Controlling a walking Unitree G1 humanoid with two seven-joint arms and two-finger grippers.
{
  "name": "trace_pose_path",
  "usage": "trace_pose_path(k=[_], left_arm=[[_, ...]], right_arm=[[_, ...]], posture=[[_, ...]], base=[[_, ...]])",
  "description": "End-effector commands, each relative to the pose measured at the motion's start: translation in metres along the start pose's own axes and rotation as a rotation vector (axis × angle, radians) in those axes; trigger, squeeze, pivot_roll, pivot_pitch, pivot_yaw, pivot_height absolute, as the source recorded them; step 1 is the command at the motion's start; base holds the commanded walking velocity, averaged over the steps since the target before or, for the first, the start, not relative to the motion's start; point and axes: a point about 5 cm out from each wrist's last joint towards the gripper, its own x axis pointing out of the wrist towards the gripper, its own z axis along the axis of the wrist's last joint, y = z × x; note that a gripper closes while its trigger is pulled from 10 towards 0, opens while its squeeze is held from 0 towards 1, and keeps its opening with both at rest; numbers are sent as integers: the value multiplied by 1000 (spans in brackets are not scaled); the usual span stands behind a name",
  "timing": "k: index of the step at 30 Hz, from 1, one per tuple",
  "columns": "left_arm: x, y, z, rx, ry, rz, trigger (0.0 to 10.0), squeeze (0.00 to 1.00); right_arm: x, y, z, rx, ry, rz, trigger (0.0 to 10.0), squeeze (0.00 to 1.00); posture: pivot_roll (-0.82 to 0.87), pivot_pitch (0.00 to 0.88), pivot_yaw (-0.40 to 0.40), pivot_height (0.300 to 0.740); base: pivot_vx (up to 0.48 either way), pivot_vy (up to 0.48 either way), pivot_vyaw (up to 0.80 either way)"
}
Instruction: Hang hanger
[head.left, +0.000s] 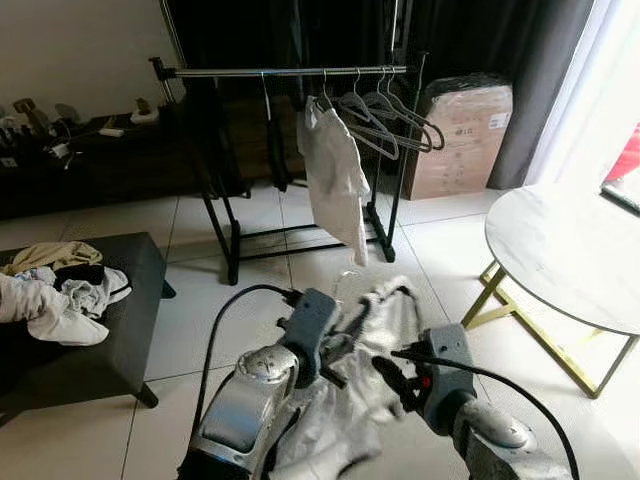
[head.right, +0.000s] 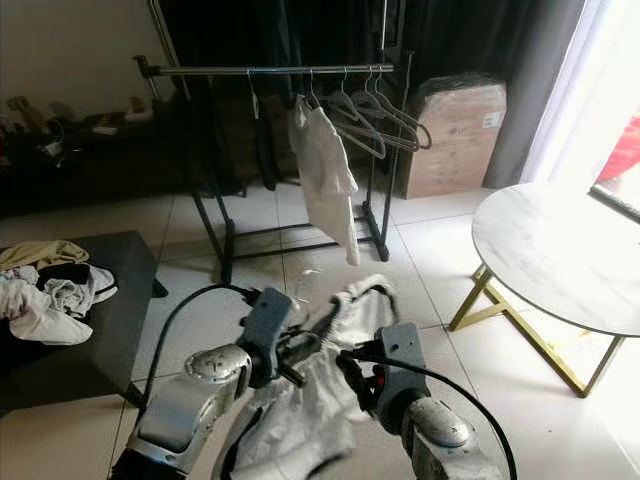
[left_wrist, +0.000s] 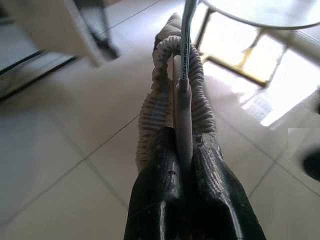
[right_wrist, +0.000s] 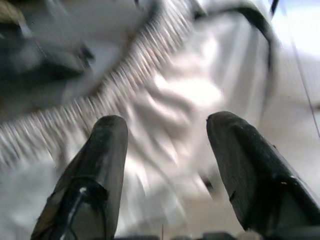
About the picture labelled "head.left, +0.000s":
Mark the grey shorts black waistband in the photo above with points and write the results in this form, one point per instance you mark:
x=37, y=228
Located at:
x=350, y=420

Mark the white power strip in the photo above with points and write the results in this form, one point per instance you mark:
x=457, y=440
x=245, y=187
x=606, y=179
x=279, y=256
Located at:
x=112, y=131

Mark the round marble table gold legs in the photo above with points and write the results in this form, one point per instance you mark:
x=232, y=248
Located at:
x=560, y=250

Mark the dark grey ottoman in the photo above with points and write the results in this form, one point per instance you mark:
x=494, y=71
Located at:
x=110, y=320

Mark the white sheer curtain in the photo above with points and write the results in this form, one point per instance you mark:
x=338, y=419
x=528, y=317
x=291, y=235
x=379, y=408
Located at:
x=590, y=90

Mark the white shirt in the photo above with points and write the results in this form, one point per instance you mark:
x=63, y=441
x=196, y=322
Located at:
x=335, y=170

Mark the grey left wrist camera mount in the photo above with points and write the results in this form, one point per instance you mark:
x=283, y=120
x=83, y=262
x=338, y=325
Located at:
x=305, y=325

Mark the white hanger with black shirt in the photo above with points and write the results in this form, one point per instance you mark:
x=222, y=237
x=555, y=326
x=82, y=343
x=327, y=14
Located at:
x=266, y=95

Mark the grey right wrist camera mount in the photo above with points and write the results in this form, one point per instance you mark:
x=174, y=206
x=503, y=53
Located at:
x=450, y=370

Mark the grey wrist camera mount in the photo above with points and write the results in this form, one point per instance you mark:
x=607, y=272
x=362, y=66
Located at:
x=450, y=370
x=305, y=325

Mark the brown cardboard box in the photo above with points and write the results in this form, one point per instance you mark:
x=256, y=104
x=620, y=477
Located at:
x=465, y=140

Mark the black clothes rack silver rail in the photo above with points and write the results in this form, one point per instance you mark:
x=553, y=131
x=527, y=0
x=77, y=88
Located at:
x=300, y=72

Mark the dark grey curtain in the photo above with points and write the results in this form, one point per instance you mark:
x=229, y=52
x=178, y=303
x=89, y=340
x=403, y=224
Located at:
x=540, y=80

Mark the dark wood TV cabinet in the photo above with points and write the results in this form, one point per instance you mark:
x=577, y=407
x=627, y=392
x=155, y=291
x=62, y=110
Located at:
x=100, y=170

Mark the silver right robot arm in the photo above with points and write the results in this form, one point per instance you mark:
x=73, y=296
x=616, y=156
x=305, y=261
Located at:
x=500, y=440

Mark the small plant white pot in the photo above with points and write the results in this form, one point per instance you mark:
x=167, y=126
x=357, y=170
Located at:
x=145, y=112

